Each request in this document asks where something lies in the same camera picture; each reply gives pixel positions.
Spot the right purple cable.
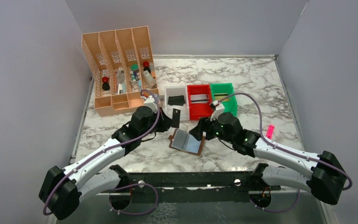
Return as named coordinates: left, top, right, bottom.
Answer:
left=211, top=92, right=353, bottom=214

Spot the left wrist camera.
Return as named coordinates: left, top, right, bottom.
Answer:
left=142, top=95, right=159, bottom=113

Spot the pink highlighter marker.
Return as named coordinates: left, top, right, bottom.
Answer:
left=266, top=125, right=275, bottom=139

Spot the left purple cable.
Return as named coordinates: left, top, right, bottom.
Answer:
left=42, top=90, right=162, bottom=217

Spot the black card in white bin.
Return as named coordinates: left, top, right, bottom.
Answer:
left=167, top=95, right=186, bottom=106

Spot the red plastic bin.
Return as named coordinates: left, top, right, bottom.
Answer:
left=187, top=84, right=213, bottom=120

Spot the gold card in green bin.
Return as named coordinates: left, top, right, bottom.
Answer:
left=214, top=93, right=228, bottom=100

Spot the brown leather card holder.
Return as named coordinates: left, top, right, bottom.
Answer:
left=169, top=128, right=205, bottom=156

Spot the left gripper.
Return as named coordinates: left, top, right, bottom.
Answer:
left=140, top=108, right=175, bottom=139

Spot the orange desk organizer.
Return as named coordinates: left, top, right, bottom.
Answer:
left=82, top=26, right=159, bottom=117

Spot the black mounting rail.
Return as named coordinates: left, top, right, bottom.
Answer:
left=100, top=164, right=281, bottom=203

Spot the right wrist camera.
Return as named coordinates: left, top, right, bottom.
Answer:
left=210, top=100, right=225, bottom=121

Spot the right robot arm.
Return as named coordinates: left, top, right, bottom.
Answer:
left=190, top=112, right=349, bottom=205

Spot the green plastic bin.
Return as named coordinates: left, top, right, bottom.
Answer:
left=210, top=83, right=238, bottom=117

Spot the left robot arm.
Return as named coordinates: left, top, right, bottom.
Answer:
left=39, top=106, right=173, bottom=220

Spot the white plastic bin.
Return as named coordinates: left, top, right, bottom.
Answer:
left=164, top=85, right=190, bottom=122

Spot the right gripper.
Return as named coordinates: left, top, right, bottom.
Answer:
left=189, top=112, right=234, bottom=144

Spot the red black stamp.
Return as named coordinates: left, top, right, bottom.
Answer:
left=102, top=76, right=110, bottom=91

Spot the silver card in red bin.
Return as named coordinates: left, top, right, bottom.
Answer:
left=190, top=94, right=208, bottom=104

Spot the purple cable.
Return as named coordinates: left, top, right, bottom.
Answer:
left=211, top=92, right=353, bottom=214
left=42, top=90, right=162, bottom=217

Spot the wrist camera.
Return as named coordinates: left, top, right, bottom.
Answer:
left=210, top=100, right=225, bottom=121
left=142, top=95, right=159, bottom=113

